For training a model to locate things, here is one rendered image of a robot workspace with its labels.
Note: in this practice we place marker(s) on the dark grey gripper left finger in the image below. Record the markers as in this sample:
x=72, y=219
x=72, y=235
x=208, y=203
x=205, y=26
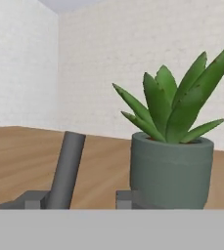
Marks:
x=15, y=202

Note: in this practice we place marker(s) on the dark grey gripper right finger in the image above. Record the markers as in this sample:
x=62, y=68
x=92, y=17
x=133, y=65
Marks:
x=124, y=199

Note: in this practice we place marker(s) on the green plant in grey pot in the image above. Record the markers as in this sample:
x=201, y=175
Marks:
x=170, y=172

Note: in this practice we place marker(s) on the grey round bar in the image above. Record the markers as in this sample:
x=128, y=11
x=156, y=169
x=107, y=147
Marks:
x=67, y=162

